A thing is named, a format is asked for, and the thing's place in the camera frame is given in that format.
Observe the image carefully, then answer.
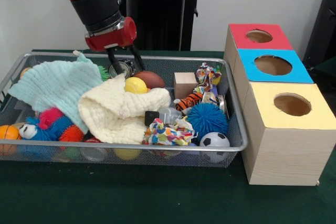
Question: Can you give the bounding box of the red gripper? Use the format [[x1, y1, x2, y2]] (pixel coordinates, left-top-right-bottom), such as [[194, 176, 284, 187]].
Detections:
[[84, 16, 145, 76]]

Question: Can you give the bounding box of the cream cloth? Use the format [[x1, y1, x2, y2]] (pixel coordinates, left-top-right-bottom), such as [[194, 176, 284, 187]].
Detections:
[[78, 73, 171, 145]]

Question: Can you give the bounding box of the mint green cloth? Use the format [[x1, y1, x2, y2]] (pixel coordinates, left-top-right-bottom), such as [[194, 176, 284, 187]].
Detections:
[[8, 50, 104, 133]]

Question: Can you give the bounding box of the silver mesh bin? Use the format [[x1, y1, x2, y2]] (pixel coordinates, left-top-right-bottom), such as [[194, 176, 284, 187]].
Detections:
[[0, 50, 249, 169]]

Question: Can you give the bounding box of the wooden box with three holes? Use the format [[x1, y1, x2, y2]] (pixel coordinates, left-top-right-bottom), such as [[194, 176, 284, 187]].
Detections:
[[224, 23, 336, 186]]

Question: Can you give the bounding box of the silver drink can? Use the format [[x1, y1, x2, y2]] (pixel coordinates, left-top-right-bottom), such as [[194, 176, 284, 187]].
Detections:
[[109, 58, 137, 79]]

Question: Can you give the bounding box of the yellow seamed ball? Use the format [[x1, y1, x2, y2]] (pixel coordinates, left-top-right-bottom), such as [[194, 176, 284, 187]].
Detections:
[[124, 77, 148, 94]]

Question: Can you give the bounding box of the plain wooden cube block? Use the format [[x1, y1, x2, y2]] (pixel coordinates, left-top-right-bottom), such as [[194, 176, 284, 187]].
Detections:
[[173, 71, 198, 99]]

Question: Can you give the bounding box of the orange striped tiger plush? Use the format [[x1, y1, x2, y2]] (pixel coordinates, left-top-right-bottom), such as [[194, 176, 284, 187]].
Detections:
[[173, 92, 204, 112]]

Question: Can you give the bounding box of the blue spiky ball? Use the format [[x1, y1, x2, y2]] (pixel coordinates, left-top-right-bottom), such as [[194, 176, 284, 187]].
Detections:
[[186, 103, 228, 138]]

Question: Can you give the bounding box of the blue spiky toy with eyes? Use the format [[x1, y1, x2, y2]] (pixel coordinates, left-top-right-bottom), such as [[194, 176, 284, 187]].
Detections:
[[18, 115, 76, 142]]

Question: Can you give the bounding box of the small soccer ball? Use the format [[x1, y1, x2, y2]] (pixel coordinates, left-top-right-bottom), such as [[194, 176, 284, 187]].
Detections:
[[199, 132, 230, 163]]

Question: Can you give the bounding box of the small orange basketball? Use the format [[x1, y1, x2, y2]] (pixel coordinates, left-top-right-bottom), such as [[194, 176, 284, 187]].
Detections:
[[0, 124, 22, 154]]

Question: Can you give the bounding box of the dark green tablecloth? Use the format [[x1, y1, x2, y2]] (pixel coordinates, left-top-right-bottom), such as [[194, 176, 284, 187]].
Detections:
[[0, 49, 336, 224]]

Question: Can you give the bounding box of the black chair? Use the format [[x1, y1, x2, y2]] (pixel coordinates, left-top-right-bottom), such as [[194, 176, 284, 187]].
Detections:
[[301, 0, 336, 65]]

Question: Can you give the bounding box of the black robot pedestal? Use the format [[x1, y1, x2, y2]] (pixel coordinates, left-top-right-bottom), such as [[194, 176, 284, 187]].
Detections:
[[106, 0, 212, 51]]

